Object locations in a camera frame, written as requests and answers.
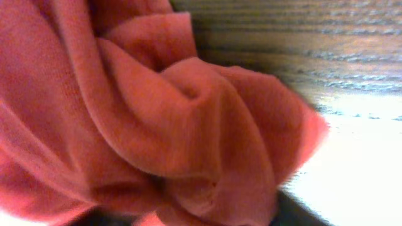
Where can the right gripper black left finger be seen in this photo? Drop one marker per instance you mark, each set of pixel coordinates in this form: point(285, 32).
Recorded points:
point(99, 217)

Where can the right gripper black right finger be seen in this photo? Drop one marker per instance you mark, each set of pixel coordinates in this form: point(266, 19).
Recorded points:
point(291, 212)

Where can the red t-shirt with white print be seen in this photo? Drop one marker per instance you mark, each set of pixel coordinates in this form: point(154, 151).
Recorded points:
point(106, 104)

